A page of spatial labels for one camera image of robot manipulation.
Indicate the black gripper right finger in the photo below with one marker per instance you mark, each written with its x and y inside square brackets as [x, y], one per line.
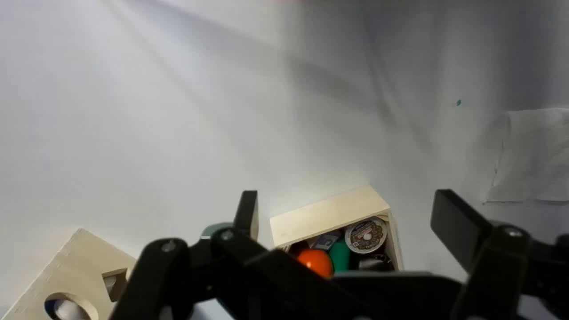
[503, 261]

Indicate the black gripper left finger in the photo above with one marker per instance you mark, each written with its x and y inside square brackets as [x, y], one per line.
[171, 279]

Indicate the wooden shape sorter box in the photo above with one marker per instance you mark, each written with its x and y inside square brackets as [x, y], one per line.
[71, 268]

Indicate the light wooden open box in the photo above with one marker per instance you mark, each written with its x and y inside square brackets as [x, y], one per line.
[331, 211]

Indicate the round tin with label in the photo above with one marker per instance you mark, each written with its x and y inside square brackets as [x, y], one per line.
[366, 236]

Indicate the orange ball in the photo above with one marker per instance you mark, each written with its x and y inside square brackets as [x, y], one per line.
[315, 263]

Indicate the green toy piece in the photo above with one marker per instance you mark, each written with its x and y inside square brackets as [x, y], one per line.
[340, 257]

